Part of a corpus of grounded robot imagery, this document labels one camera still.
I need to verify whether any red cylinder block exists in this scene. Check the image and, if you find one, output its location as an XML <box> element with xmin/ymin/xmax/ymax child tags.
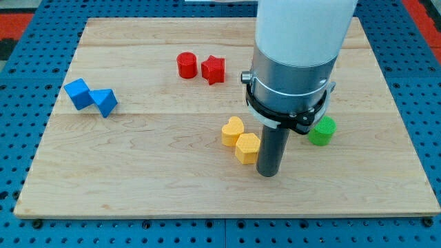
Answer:
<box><xmin>176</xmin><ymin>52</ymin><xmax>198</xmax><ymax>79</ymax></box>

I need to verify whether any green cylinder block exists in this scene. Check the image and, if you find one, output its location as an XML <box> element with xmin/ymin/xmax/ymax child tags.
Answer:
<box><xmin>308</xmin><ymin>116</ymin><xmax>337</xmax><ymax>146</ymax></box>

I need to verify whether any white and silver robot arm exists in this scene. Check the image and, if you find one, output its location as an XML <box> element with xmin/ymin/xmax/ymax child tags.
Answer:
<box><xmin>242</xmin><ymin>0</ymin><xmax>358</xmax><ymax>134</ymax></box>

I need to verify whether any yellow hexagon block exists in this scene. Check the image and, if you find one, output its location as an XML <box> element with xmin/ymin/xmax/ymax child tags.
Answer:
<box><xmin>235</xmin><ymin>133</ymin><xmax>260</xmax><ymax>165</ymax></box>

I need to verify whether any red star block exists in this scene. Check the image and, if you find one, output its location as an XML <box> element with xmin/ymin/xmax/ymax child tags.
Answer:
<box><xmin>201</xmin><ymin>55</ymin><xmax>225</xmax><ymax>85</ymax></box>

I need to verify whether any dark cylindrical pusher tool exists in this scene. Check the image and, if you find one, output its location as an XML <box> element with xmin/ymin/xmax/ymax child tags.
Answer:
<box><xmin>256</xmin><ymin>125</ymin><xmax>290</xmax><ymax>177</ymax></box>

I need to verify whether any yellow heart block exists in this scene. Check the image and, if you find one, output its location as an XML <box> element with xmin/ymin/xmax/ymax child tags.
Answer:
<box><xmin>221</xmin><ymin>116</ymin><xmax>245</xmax><ymax>147</ymax></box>

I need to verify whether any light wooden board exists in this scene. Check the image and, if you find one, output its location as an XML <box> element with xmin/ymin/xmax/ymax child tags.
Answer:
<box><xmin>14</xmin><ymin>18</ymin><xmax>440</xmax><ymax>219</ymax></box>

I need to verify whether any blue triangle block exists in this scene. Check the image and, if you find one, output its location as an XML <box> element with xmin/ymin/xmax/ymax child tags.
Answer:
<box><xmin>89</xmin><ymin>89</ymin><xmax>118</xmax><ymax>118</ymax></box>

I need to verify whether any blue cube block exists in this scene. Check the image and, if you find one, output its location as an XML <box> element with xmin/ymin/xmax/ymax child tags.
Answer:
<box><xmin>64</xmin><ymin>79</ymin><xmax>94</xmax><ymax>110</ymax></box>

